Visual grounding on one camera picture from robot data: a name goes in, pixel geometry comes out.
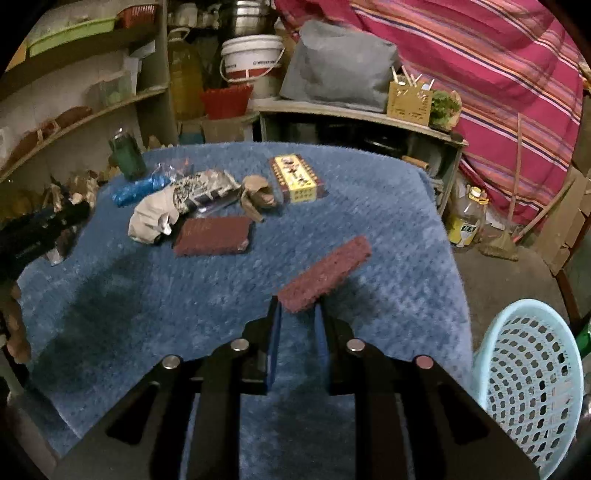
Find clear spice jar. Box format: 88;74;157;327
48;231;77;266

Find low wooden table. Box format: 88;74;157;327
249;99;469;217

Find green glass jar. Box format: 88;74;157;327
108;130;147;181

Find clear bottle with yellow cap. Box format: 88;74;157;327
447;187;490;247

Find red striped cloth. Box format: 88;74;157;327
274;0;587;227

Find blue plastic wrapper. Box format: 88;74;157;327
111;175;162;206

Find yellow patterned box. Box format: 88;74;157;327
269;154;326;204

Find small red basket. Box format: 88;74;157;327
115;4;158;28

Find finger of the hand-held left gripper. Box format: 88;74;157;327
39;200;92;236

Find white plastic bucket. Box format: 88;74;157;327
219;34;284;100

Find red plastic basket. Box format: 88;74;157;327
199;84;254;121

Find yellow utensil holder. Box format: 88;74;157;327
387;78;434;126

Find clear printed plastic wrapper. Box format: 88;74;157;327
152;157;192;182

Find silver patterned wrapper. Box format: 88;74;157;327
171;170;241;215

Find crumpled brown paper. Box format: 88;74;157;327
240;175;280;222

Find wooden shelf unit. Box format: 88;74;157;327
0;0;171;185

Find light blue plastic basket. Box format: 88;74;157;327
472;299;583;480

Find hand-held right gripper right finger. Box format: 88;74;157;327
314;302;541;480

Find steel pot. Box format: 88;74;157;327
222;0;278;40

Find grey cushion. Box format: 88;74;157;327
279;21;400;112

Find green plastic tray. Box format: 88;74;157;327
25;17;116;58

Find green leafy bundle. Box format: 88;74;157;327
431;90;462;130

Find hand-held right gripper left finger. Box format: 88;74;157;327
55;295;283;480

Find large oil jug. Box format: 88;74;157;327
167;28;205;121

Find crumpled white paper bag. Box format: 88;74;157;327
128;189;181;244

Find cardboard panels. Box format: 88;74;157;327
536;166;591;273

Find translucent plastic container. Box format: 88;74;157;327
88;69;132;107

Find person's left hand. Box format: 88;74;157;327
0;282;32;365

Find wooden broom stick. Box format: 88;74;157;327
478;113;525;263

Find maroon scouring pad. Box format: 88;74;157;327
173;216;254;257
278;235;372;315

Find red handled stick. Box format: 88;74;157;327
512;182;575;243

